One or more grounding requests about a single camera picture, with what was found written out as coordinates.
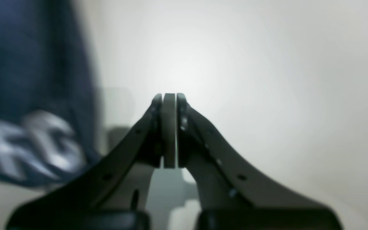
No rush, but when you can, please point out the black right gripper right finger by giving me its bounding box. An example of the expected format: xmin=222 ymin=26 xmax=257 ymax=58
xmin=176 ymin=93 xmax=343 ymax=230

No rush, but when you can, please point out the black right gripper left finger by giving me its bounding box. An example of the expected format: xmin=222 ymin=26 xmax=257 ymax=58
xmin=6 ymin=93 xmax=176 ymax=230

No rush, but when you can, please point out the dark blue t-shirt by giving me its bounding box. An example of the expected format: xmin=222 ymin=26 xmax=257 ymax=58
xmin=0 ymin=0 xmax=101 ymax=187

